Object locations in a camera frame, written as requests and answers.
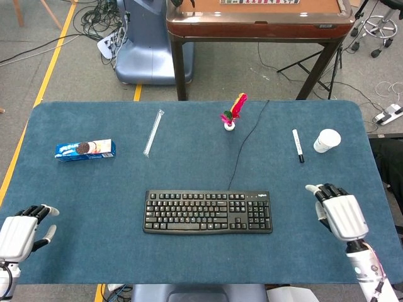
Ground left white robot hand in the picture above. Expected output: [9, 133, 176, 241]
[0, 204, 60, 264]

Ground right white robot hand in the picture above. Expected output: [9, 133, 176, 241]
[305, 183, 370, 243]

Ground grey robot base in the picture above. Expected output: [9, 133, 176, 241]
[130, 282, 268, 302]

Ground black Logitech keyboard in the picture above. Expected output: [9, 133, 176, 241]
[143, 189, 273, 235]

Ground white paper cup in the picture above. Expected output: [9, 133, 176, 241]
[313, 128, 342, 154]

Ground blue felt table mat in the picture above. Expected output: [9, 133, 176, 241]
[0, 99, 398, 286]

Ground white marker black cap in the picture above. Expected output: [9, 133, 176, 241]
[292, 128, 305, 164]

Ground blue cookie box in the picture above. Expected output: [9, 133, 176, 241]
[55, 138, 117, 163]

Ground white power strip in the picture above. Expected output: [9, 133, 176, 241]
[372, 103, 403, 126]

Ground black tripod stand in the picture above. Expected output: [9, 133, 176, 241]
[276, 45, 344, 101]

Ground colourful feather shuttlecock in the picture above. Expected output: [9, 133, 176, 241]
[220, 92, 249, 131]

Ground plastic wrapped drinking straw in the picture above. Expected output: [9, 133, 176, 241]
[143, 109, 165, 159]

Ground black office chair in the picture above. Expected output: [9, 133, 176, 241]
[350, 0, 399, 59]

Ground brown mahjong table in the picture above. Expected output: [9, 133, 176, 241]
[166, 0, 355, 101]

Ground white chair wooden legs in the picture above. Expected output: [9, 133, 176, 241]
[12, 0, 64, 31]

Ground row of face-up mahjong tiles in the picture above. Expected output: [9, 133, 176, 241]
[219, 0, 300, 5]

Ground black keyboard cable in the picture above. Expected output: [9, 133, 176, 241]
[228, 99, 271, 191]

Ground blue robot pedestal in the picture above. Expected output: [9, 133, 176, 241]
[96, 0, 195, 86]

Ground black floor cable bundle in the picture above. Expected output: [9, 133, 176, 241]
[72, 0, 132, 65]

